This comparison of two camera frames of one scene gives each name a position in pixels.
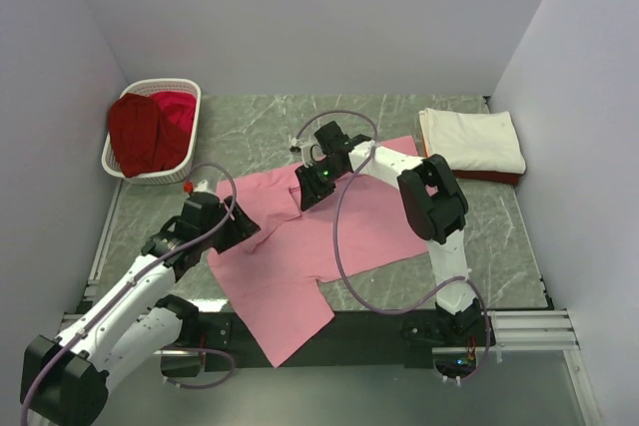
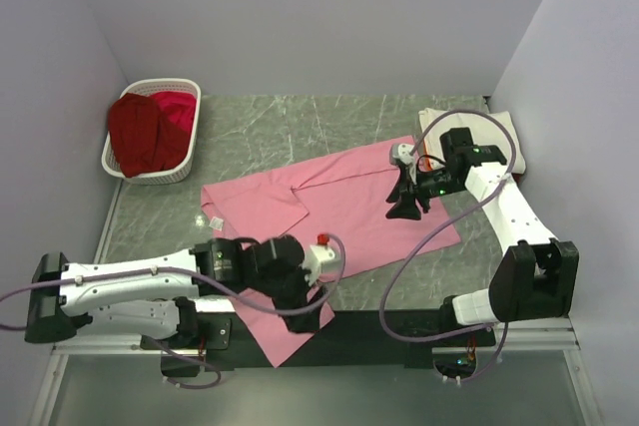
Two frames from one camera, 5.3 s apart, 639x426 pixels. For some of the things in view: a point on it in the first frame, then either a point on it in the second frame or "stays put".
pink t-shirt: [274, 275] stays put
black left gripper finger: [239, 226] -> [308, 322]
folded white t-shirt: [473, 141] stays put
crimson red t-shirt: [180, 107] stays put
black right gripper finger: [315, 185] -> [405, 184]
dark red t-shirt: [140, 142] stays put
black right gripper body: [310, 188] -> [410, 192]
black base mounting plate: [349, 339] stays put
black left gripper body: [236, 225] -> [298, 297]
